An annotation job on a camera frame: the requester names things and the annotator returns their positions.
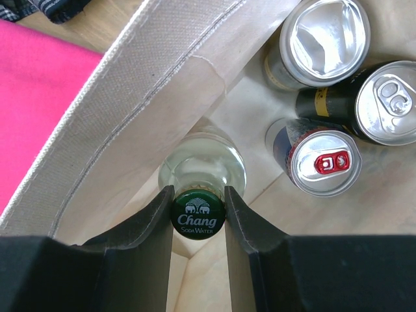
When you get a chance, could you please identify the green cap glass bottle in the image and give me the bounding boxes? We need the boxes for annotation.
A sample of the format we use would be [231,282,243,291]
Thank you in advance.
[158,125,247,241]

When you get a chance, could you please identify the silver can far right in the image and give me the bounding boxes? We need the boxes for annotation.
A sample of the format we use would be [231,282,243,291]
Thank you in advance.
[295,60,415,146]

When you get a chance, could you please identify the magenta folded cloth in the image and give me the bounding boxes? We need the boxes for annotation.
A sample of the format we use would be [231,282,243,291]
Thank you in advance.
[1,21,102,209]

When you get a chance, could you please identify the beige canvas bag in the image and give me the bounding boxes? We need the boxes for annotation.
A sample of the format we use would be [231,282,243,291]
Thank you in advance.
[1,1,415,311]

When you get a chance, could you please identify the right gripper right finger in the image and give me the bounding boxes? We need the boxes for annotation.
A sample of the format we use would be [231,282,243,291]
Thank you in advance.
[224,186,287,311]

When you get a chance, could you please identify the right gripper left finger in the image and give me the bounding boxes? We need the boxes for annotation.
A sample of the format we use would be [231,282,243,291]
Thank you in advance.
[83,186,174,311]

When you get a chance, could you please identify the red top can middle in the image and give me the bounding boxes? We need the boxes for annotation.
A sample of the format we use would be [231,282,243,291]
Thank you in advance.
[265,118,362,198]

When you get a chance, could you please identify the plaid navy shirt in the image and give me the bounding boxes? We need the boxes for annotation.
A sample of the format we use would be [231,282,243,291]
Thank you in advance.
[1,0,91,25]

